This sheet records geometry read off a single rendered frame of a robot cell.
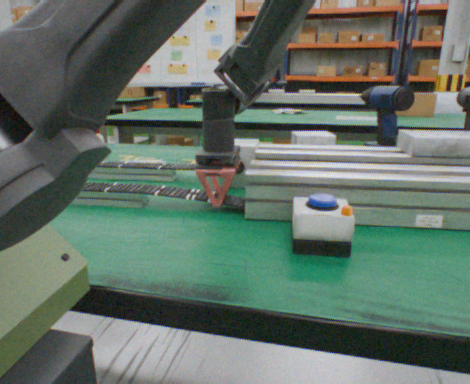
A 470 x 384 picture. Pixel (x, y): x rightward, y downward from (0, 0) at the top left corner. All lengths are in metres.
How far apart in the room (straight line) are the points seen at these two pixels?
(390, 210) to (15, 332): 0.53
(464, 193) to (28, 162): 0.61
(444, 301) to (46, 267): 0.43
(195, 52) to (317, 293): 3.35
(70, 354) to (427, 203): 0.54
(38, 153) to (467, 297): 0.45
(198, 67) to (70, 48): 3.45
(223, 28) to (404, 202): 3.11
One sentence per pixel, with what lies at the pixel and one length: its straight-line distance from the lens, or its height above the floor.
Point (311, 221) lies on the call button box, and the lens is 0.50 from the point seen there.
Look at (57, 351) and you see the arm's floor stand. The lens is 0.39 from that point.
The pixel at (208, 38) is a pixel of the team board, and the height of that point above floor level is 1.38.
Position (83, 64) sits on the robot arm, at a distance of 0.21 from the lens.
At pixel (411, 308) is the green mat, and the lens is 0.45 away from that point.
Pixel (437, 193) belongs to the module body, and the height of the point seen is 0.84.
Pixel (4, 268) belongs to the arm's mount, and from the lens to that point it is 0.40.
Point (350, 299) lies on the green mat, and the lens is 0.44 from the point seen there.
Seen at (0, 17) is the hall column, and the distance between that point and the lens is 8.67.
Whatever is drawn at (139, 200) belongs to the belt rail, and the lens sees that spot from 0.71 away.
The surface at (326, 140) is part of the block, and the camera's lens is 0.98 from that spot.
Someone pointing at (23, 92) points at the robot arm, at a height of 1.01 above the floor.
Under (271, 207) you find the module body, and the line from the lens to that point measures 0.62.
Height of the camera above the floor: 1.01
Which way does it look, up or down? 17 degrees down
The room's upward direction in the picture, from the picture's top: straight up
